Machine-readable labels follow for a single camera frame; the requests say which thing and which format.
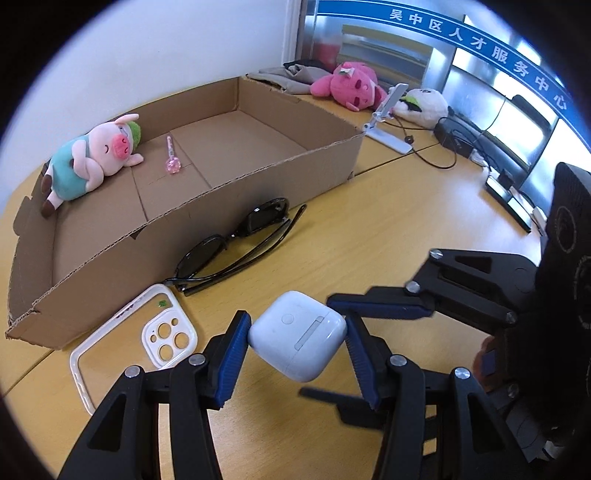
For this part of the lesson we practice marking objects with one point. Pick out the grey cloth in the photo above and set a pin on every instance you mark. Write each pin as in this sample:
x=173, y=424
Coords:
x=295, y=76

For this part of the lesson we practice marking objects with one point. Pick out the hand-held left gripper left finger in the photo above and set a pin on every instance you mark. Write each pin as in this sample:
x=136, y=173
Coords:
x=231, y=360

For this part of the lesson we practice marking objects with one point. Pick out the brown cardboard box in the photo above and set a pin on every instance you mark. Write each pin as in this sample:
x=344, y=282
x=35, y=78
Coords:
x=258, y=138

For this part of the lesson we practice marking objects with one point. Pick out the pink plush toy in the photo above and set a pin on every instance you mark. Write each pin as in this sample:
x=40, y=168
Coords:
x=346, y=83

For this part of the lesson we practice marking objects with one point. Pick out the black device box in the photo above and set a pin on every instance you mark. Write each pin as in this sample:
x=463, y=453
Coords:
x=450, y=134

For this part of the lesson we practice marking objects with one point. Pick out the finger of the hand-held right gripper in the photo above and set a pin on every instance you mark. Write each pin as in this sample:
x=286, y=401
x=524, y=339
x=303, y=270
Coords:
x=323, y=395
x=383, y=308

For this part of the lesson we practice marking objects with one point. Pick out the blue wall sign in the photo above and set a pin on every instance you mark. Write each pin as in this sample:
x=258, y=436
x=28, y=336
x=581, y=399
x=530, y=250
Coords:
x=461, y=34

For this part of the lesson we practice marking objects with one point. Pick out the black sunglasses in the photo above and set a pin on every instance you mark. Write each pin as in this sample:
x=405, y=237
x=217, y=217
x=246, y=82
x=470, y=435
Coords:
x=263, y=217

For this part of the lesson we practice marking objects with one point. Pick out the pink toy wand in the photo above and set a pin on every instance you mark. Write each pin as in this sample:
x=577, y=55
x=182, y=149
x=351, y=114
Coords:
x=173, y=165

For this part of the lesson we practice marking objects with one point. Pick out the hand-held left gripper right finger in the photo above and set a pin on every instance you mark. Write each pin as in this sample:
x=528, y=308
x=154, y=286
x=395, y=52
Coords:
x=362, y=364

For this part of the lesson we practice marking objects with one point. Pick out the white phone stand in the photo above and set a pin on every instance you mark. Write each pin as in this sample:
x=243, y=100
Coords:
x=388, y=138

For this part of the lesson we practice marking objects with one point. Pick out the pig plush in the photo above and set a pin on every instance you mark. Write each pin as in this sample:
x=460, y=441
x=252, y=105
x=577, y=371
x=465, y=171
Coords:
x=74, y=166

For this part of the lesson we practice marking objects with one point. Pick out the black power strip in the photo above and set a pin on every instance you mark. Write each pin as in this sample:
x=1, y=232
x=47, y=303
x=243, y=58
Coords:
x=508, y=198

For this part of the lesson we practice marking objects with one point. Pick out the white panda plush toy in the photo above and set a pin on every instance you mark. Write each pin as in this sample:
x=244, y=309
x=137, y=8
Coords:
x=429, y=108

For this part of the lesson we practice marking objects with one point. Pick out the white phone case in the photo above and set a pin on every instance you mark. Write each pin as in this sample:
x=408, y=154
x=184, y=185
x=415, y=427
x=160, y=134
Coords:
x=168, y=337

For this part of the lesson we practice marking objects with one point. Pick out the white earbuds case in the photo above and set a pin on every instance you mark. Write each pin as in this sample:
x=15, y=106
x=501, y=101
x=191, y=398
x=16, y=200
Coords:
x=295, y=332

